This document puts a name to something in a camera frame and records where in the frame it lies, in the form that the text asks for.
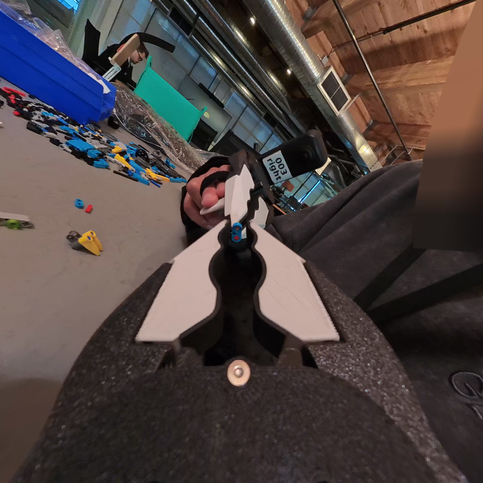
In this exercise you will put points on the person's right hand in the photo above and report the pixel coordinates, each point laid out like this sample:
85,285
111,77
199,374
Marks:
194,196

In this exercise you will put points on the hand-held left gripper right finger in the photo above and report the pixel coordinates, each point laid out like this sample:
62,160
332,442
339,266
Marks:
298,302

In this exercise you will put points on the grey angled beam assembly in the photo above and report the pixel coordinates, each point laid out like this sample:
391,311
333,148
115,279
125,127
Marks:
15,217

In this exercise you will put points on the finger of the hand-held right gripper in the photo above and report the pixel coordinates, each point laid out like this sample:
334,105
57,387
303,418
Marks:
237,192
261,217

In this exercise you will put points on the clear plastic bag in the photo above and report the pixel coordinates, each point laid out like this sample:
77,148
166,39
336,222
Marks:
151,124
49,41

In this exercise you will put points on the pile of loose brick pieces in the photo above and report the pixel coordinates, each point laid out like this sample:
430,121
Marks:
86,147

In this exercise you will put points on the black curved bar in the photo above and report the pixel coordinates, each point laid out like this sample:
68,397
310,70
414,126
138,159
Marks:
158,39

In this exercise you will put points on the white air vent grille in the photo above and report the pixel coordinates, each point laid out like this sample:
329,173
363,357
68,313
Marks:
334,90

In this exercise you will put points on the silver ventilation duct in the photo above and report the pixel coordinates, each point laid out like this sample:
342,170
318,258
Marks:
286,45

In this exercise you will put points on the blue storage bin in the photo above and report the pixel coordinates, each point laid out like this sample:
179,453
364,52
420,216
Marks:
49,75

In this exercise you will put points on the teal upright panel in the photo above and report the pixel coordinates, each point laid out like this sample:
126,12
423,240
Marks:
166,98

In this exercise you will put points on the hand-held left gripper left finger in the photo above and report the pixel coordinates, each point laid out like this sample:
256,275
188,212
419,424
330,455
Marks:
177,302

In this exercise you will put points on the blue connector brick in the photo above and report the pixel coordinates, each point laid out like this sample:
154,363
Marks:
236,228

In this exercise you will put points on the yellow twin cone piece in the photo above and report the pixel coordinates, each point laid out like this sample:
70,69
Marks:
90,243

